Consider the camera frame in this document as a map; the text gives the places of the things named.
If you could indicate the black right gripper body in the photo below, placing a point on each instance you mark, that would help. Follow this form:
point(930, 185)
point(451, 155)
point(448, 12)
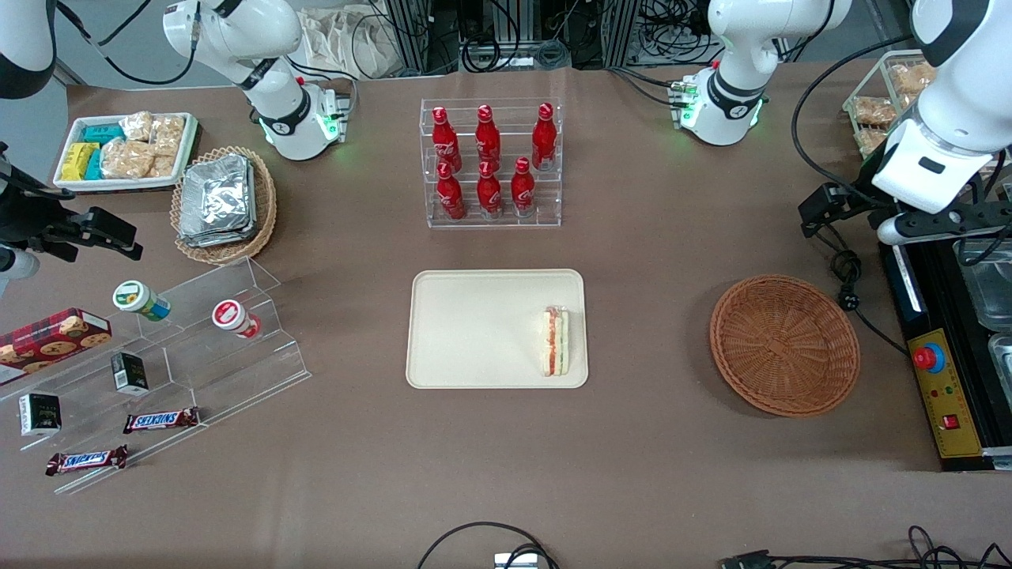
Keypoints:
point(24, 215)

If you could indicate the triangular sandwich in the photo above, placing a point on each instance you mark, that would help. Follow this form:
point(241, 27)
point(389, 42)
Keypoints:
point(555, 344)

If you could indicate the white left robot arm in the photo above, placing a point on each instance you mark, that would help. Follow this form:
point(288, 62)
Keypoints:
point(739, 47)

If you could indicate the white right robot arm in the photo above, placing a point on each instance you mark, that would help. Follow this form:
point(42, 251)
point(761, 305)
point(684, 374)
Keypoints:
point(237, 35)

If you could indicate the white rectangular snack tray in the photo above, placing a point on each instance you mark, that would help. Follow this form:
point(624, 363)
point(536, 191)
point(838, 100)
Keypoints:
point(118, 185)

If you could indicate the round brown wicker basket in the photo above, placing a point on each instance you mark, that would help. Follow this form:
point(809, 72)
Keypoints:
point(783, 348)

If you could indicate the light wicker basket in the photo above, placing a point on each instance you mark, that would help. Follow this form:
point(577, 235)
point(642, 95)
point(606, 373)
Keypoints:
point(267, 207)

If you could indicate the beige plastic tray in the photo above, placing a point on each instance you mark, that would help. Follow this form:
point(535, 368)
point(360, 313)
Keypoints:
point(482, 328)

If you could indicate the teal snack packet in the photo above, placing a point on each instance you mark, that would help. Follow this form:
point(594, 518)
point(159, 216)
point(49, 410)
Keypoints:
point(95, 166)
point(103, 133)

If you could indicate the green lid yoghurt cup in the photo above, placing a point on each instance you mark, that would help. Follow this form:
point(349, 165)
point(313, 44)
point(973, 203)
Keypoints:
point(136, 299)

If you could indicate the bagged fried snack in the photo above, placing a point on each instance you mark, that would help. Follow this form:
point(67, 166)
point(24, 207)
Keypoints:
point(911, 77)
point(872, 142)
point(874, 111)

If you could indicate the clear bag of crackers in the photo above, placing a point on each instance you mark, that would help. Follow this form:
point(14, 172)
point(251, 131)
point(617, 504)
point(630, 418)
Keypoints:
point(136, 125)
point(168, 133)
point(163, 166)
point(126, 158)

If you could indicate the yellow snack packet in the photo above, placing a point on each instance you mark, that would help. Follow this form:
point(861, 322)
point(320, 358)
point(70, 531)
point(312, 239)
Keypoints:
point(77, 161)

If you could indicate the steel food pan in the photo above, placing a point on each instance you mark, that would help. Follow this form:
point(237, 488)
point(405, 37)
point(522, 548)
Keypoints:
point(1002, 367)
point(984, 288)

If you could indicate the stack of foil containers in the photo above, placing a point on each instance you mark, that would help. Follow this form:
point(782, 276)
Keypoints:
point(215, 201)

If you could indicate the red cookie box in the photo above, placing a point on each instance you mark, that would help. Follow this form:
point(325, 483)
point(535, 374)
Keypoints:
point(47, 341)

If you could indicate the small black carton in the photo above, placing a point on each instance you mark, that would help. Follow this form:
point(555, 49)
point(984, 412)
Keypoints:
point(39, 415)
point(129, 373)

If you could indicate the red lid yoghurt cup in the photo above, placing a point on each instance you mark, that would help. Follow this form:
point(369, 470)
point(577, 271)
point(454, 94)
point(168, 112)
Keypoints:
point(231, 316)

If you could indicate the red emergency stop button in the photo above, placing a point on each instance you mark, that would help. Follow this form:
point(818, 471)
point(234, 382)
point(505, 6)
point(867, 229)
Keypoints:
point(927, 358)

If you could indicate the clear acrylic step display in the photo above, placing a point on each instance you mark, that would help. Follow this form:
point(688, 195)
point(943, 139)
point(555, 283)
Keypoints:
point(205, 371)

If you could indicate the Snickers chocolate bar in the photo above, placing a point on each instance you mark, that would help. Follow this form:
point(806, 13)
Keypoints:
point(85, 460)
point(160, 420)

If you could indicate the black food warmer appliance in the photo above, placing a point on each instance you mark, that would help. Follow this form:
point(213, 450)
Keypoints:
point(961, 442)

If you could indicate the red cola bottle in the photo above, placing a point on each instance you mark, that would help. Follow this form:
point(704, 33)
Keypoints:
point(489, 194)
point(443, 142)
point(522, 190)
point(488, 138)
point(544, 138)
point(451, 196)

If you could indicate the white plastic bag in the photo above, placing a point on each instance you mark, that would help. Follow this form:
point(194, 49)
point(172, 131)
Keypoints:
point(348, 43)

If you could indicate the clear acrylic bottle rack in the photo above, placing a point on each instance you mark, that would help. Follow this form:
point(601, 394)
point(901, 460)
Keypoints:
point(506, 223)

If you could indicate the small grey device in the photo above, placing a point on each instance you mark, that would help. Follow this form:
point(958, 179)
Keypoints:
point(515, 561)

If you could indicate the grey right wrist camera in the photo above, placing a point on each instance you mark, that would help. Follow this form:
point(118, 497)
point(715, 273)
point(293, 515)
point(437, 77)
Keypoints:
point(16, 262)

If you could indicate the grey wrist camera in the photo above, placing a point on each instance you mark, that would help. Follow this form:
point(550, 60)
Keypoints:
point(892, 231)
point(16, 262)

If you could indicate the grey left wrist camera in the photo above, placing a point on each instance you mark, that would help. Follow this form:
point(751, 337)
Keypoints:
point(892, 231)

